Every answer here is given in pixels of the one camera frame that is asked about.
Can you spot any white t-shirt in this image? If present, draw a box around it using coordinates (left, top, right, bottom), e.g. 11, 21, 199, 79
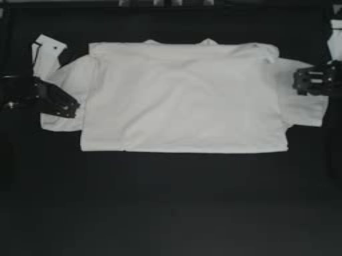
39, 38, 330, 155

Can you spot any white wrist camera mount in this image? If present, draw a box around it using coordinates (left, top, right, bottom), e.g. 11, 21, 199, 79
29, 33, 68, 80
326, 18, 342, 63

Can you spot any black frame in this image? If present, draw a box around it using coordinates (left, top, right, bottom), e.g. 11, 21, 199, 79
0, 0, 342, 14

